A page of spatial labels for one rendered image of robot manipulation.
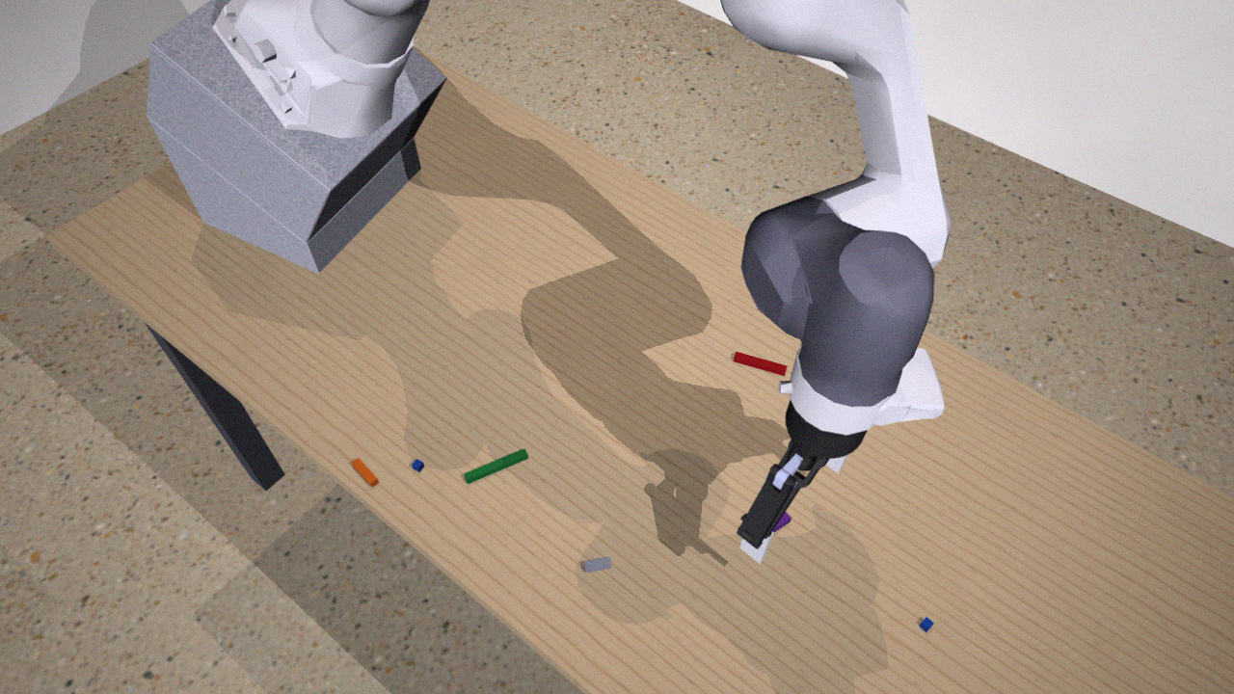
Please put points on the red rod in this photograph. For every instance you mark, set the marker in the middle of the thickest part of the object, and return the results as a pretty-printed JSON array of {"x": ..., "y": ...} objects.
[{"x": 766, "y": 365}]

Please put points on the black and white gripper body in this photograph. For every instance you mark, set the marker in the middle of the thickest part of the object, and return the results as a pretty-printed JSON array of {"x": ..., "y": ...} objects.
[{"x": 810, "y": 443}]

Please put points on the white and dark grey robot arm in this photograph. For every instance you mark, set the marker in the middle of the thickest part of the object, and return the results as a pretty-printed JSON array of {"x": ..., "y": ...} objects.
[{"x": 859, "y": 300}]

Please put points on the orange rod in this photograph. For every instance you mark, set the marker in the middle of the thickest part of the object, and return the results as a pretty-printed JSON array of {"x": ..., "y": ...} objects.
[{"x": 363, "y": 470}]

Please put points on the green rod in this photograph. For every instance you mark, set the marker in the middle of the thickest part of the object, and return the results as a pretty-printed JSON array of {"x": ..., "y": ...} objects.
[{"x": 496, "y": 466}]

